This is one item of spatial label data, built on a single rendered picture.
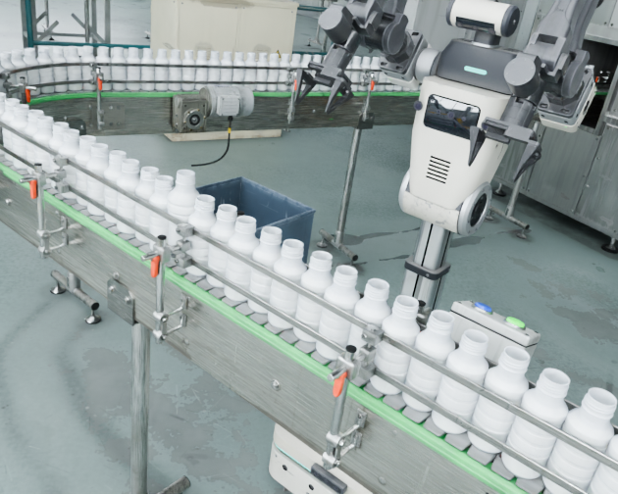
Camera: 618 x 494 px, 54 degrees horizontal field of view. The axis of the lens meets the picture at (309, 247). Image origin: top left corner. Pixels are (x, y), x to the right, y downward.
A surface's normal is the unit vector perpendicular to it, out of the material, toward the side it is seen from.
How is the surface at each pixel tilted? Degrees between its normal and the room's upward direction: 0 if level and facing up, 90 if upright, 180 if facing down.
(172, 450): 0
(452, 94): 90
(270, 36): 90
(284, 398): 90
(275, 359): 90
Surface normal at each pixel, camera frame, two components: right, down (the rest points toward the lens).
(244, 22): 0.53, 0.44
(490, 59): -0.62, 0.27
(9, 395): 0.14, -0.89
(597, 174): -0.84, 0.14
